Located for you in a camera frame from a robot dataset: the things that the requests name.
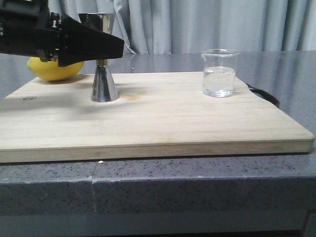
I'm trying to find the steel double jigger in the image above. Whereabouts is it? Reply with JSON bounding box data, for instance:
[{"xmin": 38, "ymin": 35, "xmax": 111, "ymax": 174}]
[{"xmin": 79, "ymin": 13, "xmax": 119, "ymax": 102}]

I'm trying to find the clear glass beaker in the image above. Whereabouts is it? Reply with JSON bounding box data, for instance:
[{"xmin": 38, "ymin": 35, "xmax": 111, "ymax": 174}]
[{"xmin": 201, "ymin": 48, "xmax": 239, "ymax": 98}]

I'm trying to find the yellow lemon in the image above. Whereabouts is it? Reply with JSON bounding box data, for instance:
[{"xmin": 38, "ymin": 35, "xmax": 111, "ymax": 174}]
[{"xmin": 27, "ymin": 57, "xmax": 84, "ymax": 81}]

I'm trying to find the black cutting board handle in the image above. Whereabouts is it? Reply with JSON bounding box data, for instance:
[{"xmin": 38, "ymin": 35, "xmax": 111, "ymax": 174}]
[{"xmin": 246, "ymin": 83, "xmax": 280, "ymax": 108}]

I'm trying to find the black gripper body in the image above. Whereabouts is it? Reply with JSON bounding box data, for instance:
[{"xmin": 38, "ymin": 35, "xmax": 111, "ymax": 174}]
[{"xmin": 0, "ymin": 0, "xmax": 65, "ymax": 62}]

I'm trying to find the light wooden cutting board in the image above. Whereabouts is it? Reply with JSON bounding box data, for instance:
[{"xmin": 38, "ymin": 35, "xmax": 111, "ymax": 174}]
[{"xmin": 0, "ymin": 72, "xmax": 315, "ymax": 163}]

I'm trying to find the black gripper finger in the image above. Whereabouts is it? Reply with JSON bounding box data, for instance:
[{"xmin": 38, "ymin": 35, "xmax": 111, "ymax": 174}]
[{"xmin": 58, "ymin": 13, "xmax": 124, "ymax": 67}]

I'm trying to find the grey curtain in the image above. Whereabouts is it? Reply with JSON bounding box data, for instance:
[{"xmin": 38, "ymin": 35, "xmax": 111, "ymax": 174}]
[{"xmin": 48, "ymin": 0, "xmax": 316, "ymax": 54}]

